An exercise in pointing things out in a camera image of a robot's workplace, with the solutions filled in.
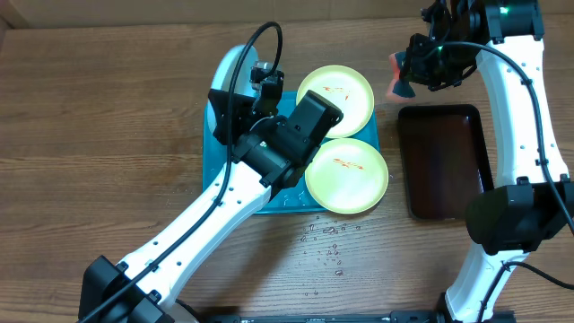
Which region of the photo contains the red black sponge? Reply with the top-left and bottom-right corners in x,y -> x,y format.
387,51 -> 415,103

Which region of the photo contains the yellow-green plate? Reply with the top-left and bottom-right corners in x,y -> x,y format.
296,65 -> 374,139
305,138 -> 389,214

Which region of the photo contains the light blue plate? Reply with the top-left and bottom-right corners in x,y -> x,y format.
211,45 -> 259,97

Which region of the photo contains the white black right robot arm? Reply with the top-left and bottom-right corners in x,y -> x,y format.
388,0 -> 573,322

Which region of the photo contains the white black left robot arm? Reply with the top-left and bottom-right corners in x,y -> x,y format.
78,54 -> 343,322

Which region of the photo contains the teal plastic tray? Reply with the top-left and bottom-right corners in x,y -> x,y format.
202,92 -> 380,214

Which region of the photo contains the black water tray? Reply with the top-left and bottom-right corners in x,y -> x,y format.
397,104 -> 494,221

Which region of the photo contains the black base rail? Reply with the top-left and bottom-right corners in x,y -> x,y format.
196,310 -> 517,323

